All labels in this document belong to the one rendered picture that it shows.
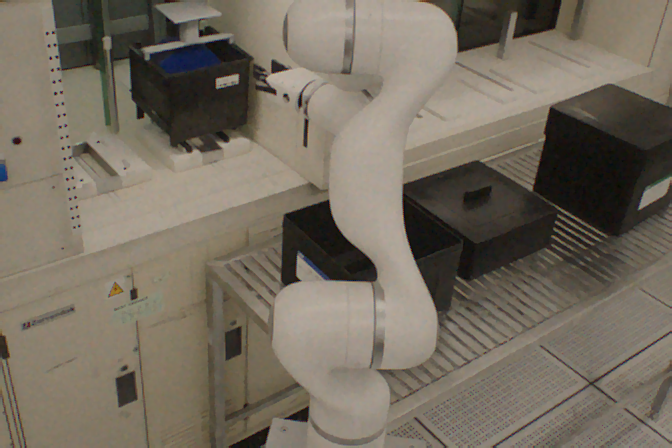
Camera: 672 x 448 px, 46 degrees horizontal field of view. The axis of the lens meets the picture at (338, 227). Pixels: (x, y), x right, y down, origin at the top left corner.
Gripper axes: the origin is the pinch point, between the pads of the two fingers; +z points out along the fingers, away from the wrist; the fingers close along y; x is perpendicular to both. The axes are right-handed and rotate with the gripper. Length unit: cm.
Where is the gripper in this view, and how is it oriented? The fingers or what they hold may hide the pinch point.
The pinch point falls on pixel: (268, 71)
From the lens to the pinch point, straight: 167.9
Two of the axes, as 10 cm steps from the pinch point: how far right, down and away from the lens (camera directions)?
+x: 0.7, -8.3, -5.6
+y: 7.7, -3.1, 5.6
